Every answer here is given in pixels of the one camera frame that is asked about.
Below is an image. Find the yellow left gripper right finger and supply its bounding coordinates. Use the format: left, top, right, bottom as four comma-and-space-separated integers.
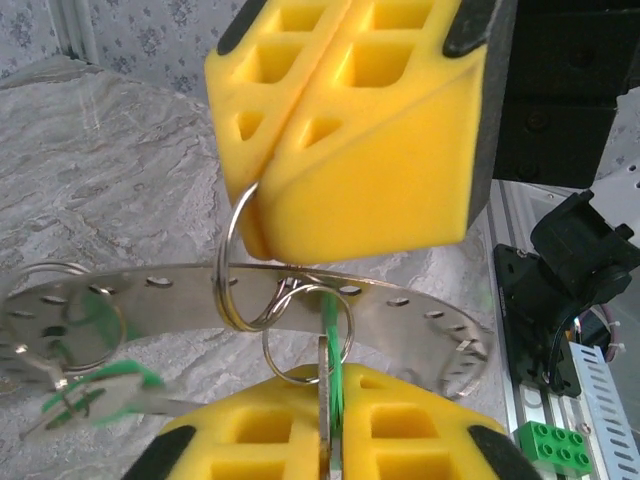
342, 363, 541, 480

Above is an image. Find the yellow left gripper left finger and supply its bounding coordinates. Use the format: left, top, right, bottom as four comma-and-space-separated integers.
122, 363, 322, 480

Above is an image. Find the plain silver split ring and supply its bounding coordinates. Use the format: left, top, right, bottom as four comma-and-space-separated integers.
212, 180, 301, 332
262, 283, 355, 386

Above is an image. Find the large perforated metal keyring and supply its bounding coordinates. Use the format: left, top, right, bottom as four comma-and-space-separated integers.
0, 262, 496, 401

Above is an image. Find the green toy brick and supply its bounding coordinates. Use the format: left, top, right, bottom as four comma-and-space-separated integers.
517, 421, 595, 477

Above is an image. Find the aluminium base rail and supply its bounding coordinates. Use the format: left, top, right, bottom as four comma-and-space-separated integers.
487, 179, 561, 480

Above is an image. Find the slotted pale blue cable duct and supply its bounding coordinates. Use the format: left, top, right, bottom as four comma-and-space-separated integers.
542, 344, 640, 480

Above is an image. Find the aluminium frame post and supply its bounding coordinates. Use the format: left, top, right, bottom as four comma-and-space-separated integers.
57, 0, 101, 64

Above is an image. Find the right red wire pair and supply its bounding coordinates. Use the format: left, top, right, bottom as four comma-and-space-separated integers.
574, 304, 626, 359

